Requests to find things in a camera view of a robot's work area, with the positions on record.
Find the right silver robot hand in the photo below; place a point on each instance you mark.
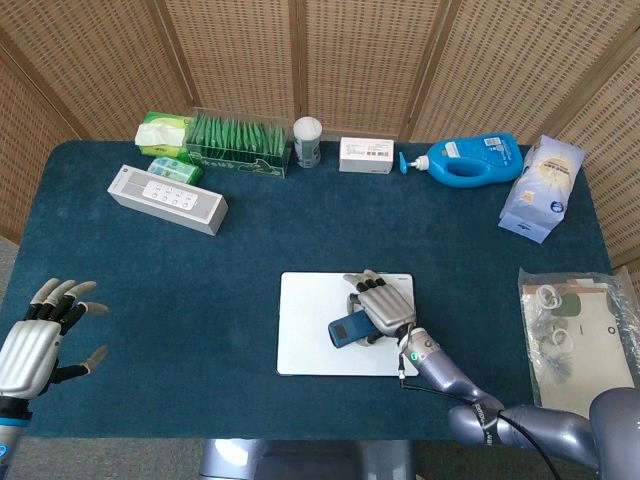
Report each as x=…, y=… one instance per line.
x=390, y=310

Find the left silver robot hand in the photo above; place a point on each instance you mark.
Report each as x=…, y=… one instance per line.
x=27, y=355

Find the blue whiteboard eraser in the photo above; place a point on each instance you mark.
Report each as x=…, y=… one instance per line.
x=347, y=330

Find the white dry-erase board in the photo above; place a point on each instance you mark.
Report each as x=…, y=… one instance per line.
x=305, y=325

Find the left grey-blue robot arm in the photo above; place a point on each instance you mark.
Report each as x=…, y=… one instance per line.
x=10, y=435

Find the small white carton box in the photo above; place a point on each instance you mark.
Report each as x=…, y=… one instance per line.
x=365, y=155

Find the grey robot torso base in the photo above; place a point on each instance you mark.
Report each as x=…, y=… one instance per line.
x=300, y=460

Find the blue pump detergent bottle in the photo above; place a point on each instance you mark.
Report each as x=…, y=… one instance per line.
x=475, y=155

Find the teal table mat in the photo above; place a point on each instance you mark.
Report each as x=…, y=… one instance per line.
x=200, y=300

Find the white-lidded cylindrical canister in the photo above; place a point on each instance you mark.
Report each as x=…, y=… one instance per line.
x=307, y=145

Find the pale blue paper bag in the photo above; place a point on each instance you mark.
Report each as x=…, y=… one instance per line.
x=542, y=190

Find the clear plastic bag with parts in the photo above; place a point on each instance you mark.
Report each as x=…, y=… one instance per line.
x=585, y=340

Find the white rectangular speaker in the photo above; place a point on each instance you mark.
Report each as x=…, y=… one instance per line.
x=165, y=200

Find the clear green tea bag box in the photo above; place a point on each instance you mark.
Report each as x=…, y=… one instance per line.
x=235, y=150

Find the small green tissue packet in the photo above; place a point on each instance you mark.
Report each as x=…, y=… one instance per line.
x=175, y=170

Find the woven rattan folding screen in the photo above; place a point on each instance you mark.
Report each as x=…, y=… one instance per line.
x=350, y=60

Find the green tissue pack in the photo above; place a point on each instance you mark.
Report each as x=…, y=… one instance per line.
x=160, y=135

